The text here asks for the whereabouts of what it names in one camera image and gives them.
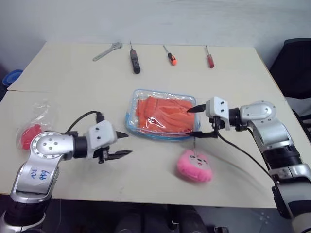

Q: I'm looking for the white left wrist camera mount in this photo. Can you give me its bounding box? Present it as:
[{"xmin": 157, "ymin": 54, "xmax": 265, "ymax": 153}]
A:
[{"xmin": 85, "ymin": 120, "xmax": 118, "ymax": 160}]

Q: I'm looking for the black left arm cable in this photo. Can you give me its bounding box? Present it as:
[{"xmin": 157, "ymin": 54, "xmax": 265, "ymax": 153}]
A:
[{"xmin": 65, "ymin": 110, "xmax": 105, "ymax": 135}]

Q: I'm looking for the orange and black screwdriver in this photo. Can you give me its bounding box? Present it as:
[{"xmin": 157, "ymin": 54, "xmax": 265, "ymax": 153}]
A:
[{"xmin": 162, "ymin": 45, "xmax": 178, "ymax": 66}]

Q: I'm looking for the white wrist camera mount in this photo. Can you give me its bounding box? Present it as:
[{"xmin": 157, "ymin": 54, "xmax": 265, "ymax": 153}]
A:
[
  {"xmin": 85, "ymin": 120, "xmax": 118, "ymax": 160},
  {"xmin": 205, "ymin": 96, "xmax": 230, "ymax": 131}
]

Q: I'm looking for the clear plastic pouch blue trim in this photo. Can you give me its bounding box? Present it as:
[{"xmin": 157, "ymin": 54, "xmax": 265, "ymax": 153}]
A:
[{"xmin": 124, "ymin": 89, "xmax": 202, "ymax": 142}]

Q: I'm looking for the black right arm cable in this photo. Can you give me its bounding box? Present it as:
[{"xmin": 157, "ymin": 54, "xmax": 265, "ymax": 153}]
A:
[{"xmin": 217, "ymin": 132, "xmax": 277, "ymax": 182}]

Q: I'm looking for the red soft item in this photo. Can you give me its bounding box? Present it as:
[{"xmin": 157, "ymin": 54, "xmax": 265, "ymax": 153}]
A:
[{"xmin": 19, "ymin": 123, "xmax": 43, "ymax": 151}]

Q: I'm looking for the black electric screwdriver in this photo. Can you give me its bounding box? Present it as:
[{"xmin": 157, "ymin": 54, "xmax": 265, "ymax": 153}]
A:
[{"xmin": 128, "ymin": 40, "xmax": 142, "ymax": 74}]

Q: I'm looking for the blue round container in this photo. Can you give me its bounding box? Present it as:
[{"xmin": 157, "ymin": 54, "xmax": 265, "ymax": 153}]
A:
[{"xmin": 2, "ymin": 69, "xmax": 24, "ymax": 86}]

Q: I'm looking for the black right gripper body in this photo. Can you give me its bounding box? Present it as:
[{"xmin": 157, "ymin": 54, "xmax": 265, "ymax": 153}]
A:
[{"xmin": 210, "ymin": 116, "xmax": 225, "ymax": 139}]

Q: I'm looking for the silver wrench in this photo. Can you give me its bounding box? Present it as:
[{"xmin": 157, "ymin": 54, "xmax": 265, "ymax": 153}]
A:
[{"xmin": 92, "ymin": 41, "xmax": 123, "ymax": 62}]

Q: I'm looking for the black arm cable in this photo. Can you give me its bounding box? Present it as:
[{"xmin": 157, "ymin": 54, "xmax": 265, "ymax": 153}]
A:
[
  {"xmin": 65, "ymin": 110, "xmax": 105, "ymax": 135},
  {"xmin": 217, "ymin": 132, "xmax": 277, "ymax": 182}
]

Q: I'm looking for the black chair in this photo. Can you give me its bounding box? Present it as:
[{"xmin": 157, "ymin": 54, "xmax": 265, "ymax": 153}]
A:
[{"xmin": 269, "ymin": 37, "xmax": 311, "ymax": 99}]

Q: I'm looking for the orange cloth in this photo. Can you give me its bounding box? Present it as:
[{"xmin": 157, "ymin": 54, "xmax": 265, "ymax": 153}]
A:
[{"xmin": 136, "ymin": 96, "xmax": 196, "ymax": 134}]

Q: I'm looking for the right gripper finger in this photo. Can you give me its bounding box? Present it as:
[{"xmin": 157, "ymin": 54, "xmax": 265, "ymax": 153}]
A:
[
  {"xmin": 187, "ymin": 131, "xmax": 218, "ymax": 139},
  {"xmin": 186, "ymin": 104, "xmax": 207, "ymax": 114}
]

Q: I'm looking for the clear crumpled plastic bag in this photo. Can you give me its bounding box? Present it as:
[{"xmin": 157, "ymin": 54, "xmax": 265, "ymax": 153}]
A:
[{"xmin": 16, "ymin": 98, "xmax": 60, "ymax": 151}]

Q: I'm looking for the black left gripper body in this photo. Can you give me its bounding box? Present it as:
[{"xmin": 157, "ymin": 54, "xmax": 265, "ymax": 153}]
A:
[{"xmin": 93, "ymin": 147, "xmax": 110, "ymax": 165}]

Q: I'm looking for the pink plush keychain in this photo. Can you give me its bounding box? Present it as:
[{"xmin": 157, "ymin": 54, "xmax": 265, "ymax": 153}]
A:
[{"xmin": 176, "ymin": 137, "xmax": 214, "ymax": 182}]

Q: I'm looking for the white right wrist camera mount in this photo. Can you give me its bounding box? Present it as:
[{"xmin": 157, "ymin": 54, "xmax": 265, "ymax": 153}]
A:
[{"xmin": 205, "ymin": 96, "xmax": 230, "ymax": 131}]

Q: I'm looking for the red handled screwdriver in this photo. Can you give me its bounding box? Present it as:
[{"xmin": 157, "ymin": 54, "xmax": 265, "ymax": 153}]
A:
[{"xmin": 204, "ymin": 45, "xmax": 215, "ymax": 69}]

